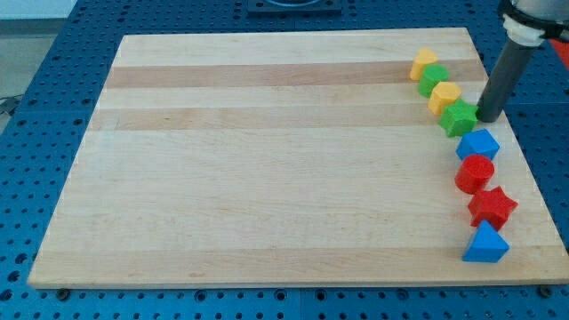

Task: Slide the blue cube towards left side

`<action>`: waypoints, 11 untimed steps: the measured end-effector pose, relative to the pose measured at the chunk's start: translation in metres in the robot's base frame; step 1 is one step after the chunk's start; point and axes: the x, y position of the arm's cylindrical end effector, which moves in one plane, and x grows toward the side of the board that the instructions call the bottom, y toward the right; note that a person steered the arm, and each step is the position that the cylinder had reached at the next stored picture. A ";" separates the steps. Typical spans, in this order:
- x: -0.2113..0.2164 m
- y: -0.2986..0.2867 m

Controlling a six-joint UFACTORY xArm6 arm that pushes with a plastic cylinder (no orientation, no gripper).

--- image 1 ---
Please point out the blue cube block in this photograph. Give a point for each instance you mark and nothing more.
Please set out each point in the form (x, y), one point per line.
(480, 142)

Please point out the wooden board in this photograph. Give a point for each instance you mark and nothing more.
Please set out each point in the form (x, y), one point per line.
(294, 159)

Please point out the green cylinder block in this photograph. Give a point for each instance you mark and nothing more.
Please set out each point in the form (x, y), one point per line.
(432, 75)

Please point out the yellow hexagon block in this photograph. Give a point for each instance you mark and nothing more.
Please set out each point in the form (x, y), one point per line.
(442, 95)

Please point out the yellow heart block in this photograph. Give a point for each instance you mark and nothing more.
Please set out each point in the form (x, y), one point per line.
(424, 57)

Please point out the green star block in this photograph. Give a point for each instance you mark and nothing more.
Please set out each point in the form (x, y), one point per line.
(458, 118)

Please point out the red cylinder block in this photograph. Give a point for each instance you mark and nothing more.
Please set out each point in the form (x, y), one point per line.
(474, 174)

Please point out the red star block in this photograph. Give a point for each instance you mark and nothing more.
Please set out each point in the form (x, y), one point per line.
(494, 206)

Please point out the blue triangle block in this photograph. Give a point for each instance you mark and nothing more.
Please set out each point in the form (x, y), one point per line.
(486, 245)

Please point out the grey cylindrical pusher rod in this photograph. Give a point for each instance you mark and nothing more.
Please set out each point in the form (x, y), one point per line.
(510, 66)

